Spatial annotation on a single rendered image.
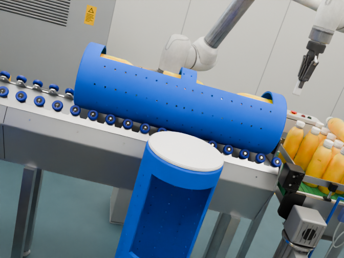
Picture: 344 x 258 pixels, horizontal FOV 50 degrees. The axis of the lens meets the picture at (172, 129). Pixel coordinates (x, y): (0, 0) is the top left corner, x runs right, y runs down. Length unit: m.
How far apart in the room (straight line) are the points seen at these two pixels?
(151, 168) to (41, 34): 2.12
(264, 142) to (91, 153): 0.74
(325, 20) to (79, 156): 1.17
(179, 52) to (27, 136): 0.99
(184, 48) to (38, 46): 1.40
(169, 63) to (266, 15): 2.65
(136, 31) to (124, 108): 2.92
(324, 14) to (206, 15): 2.92
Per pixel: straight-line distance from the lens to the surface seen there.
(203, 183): 1.23
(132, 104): 1.50
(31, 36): 3.18
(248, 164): 1.66
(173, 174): 1.20
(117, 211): 2.52
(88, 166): 1.69
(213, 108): 1.51
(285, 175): 1.60
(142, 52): 4.44
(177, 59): 2.18
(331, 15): 1.65
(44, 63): 3.21
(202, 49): 2.27
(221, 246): 1.92
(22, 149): 1.73
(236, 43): 4.62
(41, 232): 2.42
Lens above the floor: 1.55
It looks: 21 degrees down
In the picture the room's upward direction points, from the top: 17 degrees clockwise
